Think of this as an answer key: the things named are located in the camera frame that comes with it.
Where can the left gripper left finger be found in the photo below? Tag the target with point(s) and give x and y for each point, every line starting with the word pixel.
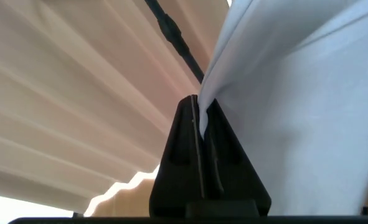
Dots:
pixel 177 174

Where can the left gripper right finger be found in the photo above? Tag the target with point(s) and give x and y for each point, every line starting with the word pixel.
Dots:
pixel 236 183

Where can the pale grey shorts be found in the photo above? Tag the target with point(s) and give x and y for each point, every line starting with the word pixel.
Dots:
pixel 295 109

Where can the black clothes rack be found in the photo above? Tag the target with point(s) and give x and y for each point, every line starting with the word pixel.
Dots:
pixel 174 34

